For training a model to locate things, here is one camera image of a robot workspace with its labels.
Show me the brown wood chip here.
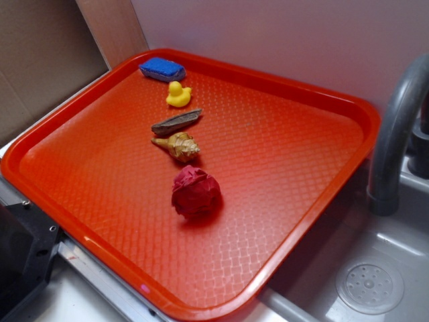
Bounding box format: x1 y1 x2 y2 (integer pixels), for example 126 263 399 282
151 108 202 136

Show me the orange plastic tray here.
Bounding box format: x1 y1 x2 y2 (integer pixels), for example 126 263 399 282
1 49 380 321

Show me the tan conch seashell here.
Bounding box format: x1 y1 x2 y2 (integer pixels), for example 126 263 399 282
151 132 200 163

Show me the crumpled red paper ball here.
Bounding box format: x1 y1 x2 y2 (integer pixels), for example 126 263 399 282
171 165 221 219

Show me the yellow rubber duck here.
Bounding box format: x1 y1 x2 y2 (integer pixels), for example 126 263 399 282
166 81 192 108

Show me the blue sponge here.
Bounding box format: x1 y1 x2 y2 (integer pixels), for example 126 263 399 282
139 57 186 83

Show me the grey toy faucet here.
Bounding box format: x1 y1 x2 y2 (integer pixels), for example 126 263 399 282
367 54 428 216

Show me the grey toy sink basin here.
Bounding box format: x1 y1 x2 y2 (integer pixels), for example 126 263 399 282
259 167 428 321

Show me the brown cardboard panel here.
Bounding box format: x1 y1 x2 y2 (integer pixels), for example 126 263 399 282
1 1 148 145

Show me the black faucet knob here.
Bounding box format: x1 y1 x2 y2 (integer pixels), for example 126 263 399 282
408 116 428 179

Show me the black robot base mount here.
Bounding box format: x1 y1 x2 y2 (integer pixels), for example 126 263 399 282
1 203 61 321

